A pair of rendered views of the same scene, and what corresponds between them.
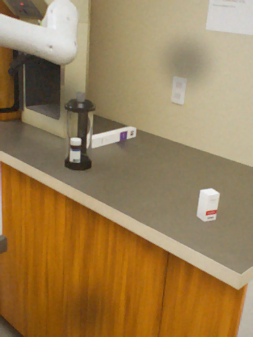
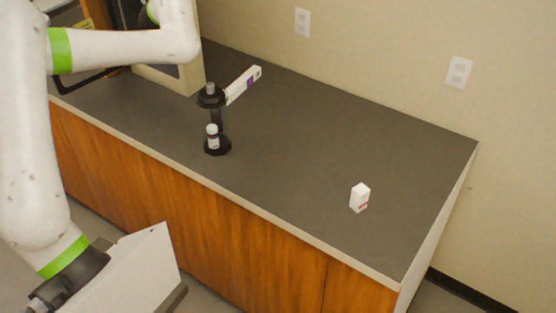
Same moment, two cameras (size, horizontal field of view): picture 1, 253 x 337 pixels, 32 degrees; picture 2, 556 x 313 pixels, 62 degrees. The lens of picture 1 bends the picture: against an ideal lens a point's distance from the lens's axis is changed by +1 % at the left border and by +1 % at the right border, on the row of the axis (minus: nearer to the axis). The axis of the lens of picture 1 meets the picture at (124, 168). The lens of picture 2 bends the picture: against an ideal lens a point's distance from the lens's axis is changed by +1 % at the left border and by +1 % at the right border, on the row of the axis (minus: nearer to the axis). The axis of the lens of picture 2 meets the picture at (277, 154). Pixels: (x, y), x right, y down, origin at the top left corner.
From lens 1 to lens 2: 0.61 m
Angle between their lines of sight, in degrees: 24
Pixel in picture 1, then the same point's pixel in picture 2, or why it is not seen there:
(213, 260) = (374, 270)
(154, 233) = (315, 240)
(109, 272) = (270, 250)
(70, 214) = (222, 202)
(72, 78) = not seen: hidden behind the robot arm
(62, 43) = (184, 48)
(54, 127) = (174, 85)
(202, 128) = (332, 63)
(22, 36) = (140, 54)
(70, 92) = not seen: hidden behind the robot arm
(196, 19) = not seen: outside the picture
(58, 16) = (171, 12)
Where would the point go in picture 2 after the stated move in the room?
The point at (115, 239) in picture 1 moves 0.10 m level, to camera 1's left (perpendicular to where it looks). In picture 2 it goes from (274, 230) to (243, 233)
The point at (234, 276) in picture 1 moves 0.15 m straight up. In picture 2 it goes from (395, 284) to (405, 252)
